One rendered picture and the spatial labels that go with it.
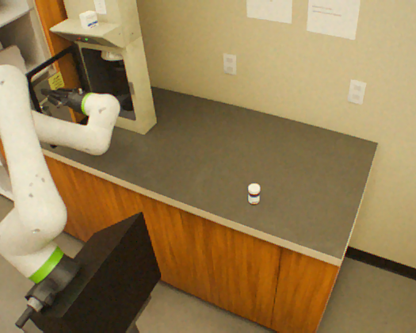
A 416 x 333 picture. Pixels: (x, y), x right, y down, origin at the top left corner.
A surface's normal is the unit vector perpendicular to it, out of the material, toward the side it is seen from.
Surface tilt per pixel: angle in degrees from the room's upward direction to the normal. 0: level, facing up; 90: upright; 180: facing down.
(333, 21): 90
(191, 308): 0
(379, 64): 90
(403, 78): 90
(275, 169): 0
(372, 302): 0
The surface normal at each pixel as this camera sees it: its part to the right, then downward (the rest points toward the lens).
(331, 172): -0.07, -0.74
